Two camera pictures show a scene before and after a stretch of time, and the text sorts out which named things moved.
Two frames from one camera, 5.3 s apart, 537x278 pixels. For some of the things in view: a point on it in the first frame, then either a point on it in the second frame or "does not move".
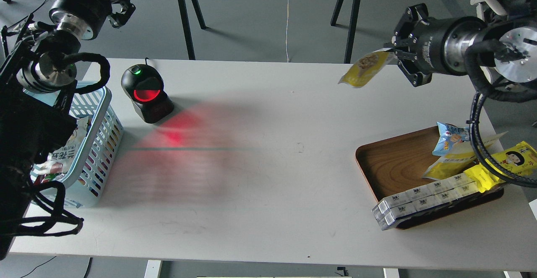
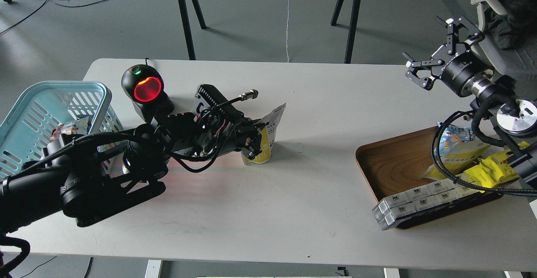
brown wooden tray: (397, 165) does not move
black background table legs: (187, 27) does not move
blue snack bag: (450, 136) does not move
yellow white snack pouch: (367, 67) → (272, 120)
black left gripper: (84, 5) → (209, 131)
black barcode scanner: (144, 84) does not move
